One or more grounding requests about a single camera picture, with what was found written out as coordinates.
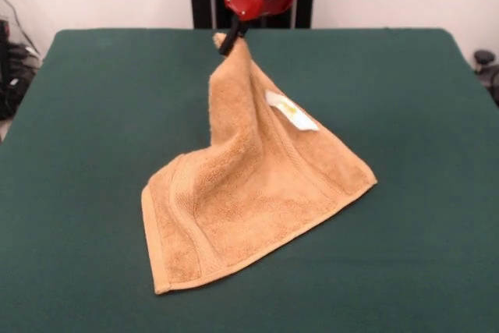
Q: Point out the tan terry towel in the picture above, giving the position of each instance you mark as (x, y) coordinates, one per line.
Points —
(241, 192)

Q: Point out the black equipment pile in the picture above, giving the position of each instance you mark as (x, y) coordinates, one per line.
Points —
(15, 75)

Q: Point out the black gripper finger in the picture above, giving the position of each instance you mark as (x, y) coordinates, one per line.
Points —
(231, 38)
(241, 32)

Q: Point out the dark green table cloth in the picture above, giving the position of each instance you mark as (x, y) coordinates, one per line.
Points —
(78, 192)

